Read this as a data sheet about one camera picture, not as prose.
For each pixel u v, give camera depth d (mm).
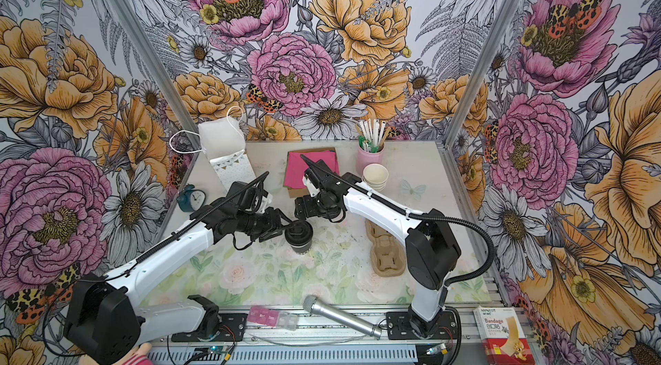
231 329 734
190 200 946
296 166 1086
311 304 747
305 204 733
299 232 802
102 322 397
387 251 853
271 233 726
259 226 701
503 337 707
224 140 994
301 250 866
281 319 747
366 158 1041
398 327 734
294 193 1016
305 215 735
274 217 737
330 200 598
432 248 459
